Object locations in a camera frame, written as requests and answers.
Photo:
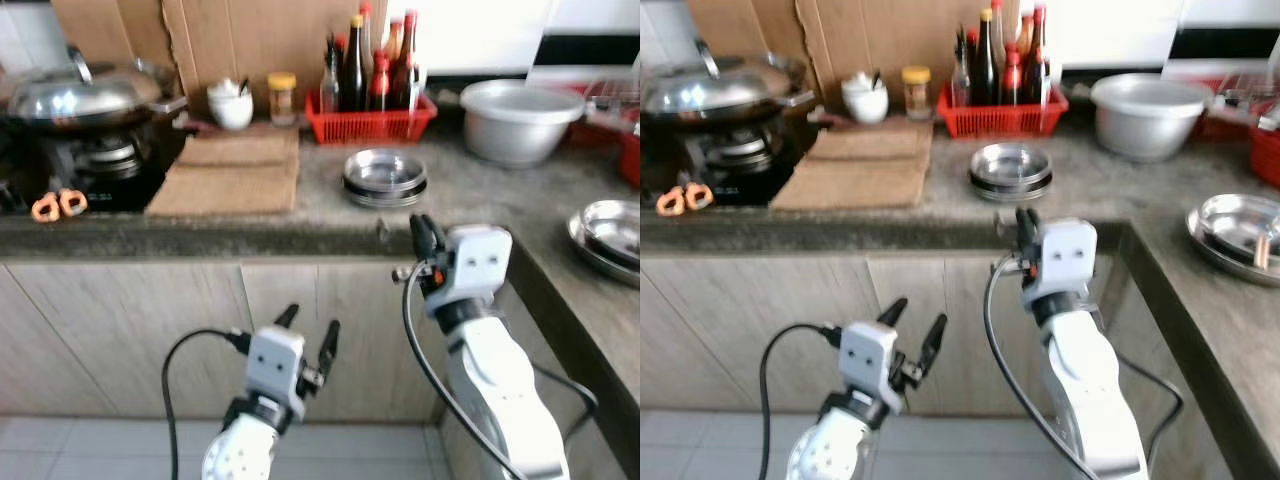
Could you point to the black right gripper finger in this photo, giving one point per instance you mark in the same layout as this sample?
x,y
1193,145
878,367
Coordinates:
x,y
1035,235
420,240
1022,232
437,243

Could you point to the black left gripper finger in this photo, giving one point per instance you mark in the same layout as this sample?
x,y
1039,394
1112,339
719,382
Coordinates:
x,y
893,311
329,348
934,345
287,316

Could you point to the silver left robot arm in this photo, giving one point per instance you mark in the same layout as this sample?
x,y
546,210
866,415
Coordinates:
x,y
830,445
245,450

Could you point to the round steel plate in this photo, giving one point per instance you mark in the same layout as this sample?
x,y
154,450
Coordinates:
x,y
385,200
385,168
1010,162
1010,195

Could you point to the red plastic basket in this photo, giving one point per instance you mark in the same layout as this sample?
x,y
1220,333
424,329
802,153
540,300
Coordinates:
x,y
370,127
1000,120

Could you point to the aluminium pot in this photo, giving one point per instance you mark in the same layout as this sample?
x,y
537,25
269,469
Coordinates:
x,y
520,130
1150,125

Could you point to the small red sauce bottle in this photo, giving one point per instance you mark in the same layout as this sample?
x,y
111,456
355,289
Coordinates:
x,y
380,90
1013,85

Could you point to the corrugated cardboard sheet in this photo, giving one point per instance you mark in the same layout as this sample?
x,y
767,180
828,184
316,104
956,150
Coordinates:
x,y
225,175
855,168

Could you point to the large shallow steel plate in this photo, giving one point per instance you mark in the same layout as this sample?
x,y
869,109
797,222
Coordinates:
x,y
1205,250
585,250

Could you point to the clear glass bottle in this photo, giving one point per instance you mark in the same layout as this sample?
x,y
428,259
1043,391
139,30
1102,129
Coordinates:
x,y
330,90
963,80

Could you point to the glass jar yellow lid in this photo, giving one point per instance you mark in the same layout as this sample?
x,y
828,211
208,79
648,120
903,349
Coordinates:
x,y
282,100
917,95

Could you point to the dark bottle yellow cap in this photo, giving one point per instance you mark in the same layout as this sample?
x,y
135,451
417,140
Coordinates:
x,y
354,70
987,60

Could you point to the small steel dish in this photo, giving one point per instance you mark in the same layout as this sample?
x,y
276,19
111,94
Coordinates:
x,y
615,225
1235,222

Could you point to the brown glass bottle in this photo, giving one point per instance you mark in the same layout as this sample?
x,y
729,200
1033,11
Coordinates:
x,y
1024,35
394,45

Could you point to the black gas stove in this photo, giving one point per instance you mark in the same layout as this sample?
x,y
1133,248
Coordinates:
x,y
740,180
110,185

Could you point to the white condiment jar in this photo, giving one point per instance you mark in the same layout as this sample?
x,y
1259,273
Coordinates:
x,y
230,110
866,103

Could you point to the tall bottle red cap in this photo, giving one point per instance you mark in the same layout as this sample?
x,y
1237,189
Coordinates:
x,y
998,20
366,25

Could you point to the red dish rack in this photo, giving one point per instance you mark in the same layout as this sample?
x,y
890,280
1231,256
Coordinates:
x,y
610,100
1240,90

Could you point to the small brown utensil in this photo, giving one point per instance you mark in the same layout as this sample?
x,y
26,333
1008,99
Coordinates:
x,y
1262,252

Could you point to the steel wok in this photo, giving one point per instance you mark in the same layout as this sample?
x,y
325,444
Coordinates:
x,y
172,102
800,98

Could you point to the brown cardboard panel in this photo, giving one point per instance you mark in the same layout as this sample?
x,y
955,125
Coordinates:
x,y
880,30
250,35
740,20
95,25

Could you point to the steel wok lid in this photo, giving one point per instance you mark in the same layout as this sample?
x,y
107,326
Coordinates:
x,y
715,92
80,100

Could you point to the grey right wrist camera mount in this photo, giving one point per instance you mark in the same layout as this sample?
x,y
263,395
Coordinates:
x,y
478,262
1065,258

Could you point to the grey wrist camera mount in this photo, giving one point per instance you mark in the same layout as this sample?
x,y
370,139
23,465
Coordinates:
x,y
1065,258
478,262
272,362
868,357

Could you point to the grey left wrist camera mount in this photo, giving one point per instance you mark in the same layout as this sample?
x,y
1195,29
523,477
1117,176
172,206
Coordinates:
x,y
868,357
272,362

